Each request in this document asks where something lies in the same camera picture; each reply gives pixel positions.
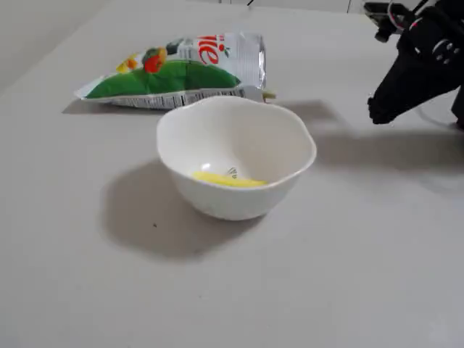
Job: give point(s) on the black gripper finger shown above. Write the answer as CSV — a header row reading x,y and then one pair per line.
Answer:
x,y
380,90
398,101

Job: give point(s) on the yellow veggie straw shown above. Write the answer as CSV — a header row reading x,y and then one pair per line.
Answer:
x,y
232,180

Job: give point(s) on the olive green veggie straw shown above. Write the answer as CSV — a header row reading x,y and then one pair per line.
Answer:
x,y
270,95

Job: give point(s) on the white ceramic bowl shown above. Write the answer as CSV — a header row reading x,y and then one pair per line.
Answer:
x,y
235,203

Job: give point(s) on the green white veggie straw packet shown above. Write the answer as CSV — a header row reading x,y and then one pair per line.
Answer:
x,y
163,78

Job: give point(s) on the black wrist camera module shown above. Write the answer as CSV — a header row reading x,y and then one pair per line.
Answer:
x,y
380,18

